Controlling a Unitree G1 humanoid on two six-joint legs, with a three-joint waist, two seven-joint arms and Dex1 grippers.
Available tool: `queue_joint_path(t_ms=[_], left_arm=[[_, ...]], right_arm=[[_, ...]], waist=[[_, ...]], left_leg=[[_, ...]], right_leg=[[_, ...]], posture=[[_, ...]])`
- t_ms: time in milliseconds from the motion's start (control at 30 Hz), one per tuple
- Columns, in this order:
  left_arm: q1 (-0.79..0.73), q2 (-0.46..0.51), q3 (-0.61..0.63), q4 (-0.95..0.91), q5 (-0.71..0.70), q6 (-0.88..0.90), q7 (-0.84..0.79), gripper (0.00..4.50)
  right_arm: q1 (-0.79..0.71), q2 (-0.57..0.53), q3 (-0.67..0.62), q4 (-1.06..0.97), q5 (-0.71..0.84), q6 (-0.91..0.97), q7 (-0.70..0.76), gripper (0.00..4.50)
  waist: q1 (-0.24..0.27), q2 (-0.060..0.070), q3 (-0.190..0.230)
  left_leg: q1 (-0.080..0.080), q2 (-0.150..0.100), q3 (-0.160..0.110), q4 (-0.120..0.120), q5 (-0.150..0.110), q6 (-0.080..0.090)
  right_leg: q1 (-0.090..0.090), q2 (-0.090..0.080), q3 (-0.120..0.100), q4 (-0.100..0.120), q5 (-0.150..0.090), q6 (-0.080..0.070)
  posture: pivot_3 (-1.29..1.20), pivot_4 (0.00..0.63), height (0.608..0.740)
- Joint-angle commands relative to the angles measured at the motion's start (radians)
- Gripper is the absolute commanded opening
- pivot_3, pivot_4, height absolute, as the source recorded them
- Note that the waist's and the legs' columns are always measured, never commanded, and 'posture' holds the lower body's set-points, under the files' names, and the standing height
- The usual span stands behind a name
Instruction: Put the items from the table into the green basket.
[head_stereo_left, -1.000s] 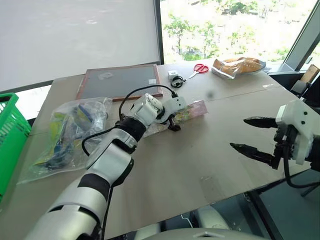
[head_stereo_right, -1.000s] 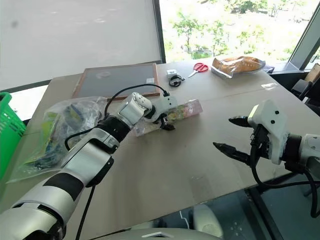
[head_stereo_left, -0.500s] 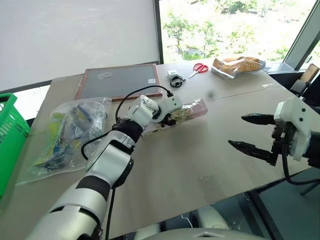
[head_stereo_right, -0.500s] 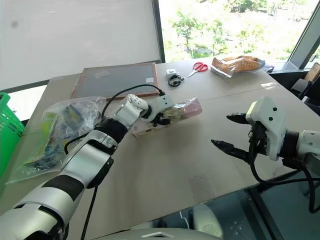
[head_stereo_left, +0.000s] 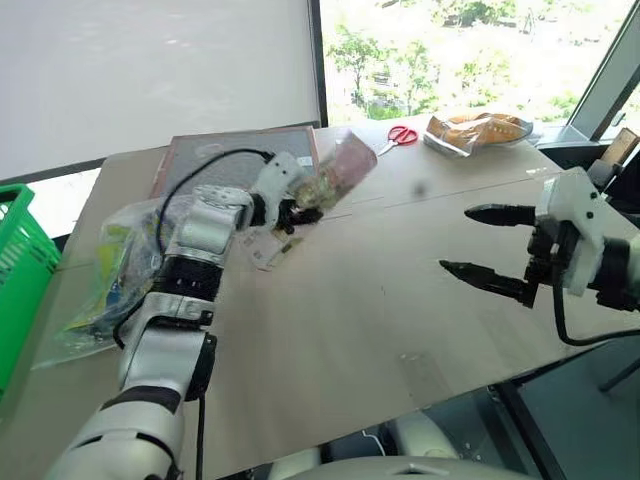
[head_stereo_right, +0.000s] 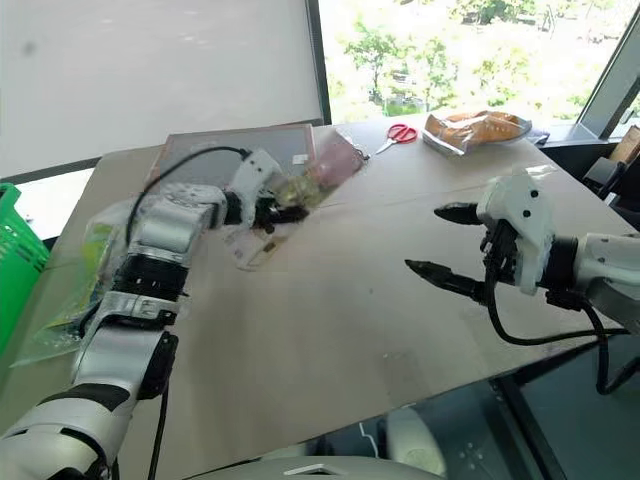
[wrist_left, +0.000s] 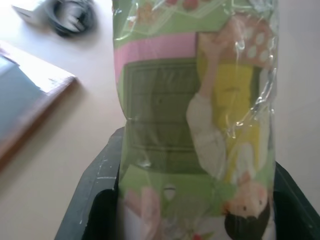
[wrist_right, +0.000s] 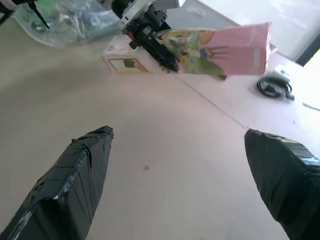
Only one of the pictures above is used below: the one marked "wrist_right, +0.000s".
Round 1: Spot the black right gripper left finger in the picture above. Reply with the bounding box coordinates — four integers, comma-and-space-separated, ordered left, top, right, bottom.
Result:
0, 125, 115, 240

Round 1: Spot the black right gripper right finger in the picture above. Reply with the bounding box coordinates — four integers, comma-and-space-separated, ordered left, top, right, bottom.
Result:
243, 128, 320, 240

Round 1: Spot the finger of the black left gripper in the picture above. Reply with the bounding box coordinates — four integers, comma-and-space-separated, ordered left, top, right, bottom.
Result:
141, 37, 180, 74

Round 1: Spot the pink illustrated carton box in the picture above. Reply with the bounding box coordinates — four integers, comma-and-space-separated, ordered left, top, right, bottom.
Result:
156, 21, 273, 81

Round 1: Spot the clear plastic bag with items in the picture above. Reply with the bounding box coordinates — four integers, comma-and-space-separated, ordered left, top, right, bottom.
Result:
11, 0, 121, 49

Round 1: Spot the small white adapter block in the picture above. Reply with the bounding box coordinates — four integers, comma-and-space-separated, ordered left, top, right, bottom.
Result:
271, 64, 292, 81

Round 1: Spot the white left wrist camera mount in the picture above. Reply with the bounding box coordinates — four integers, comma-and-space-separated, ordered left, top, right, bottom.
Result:
117, 0, 187, 29

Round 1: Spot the coiled black cable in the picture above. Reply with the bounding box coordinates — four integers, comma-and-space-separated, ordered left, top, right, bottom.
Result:
255, 74, 296, 101

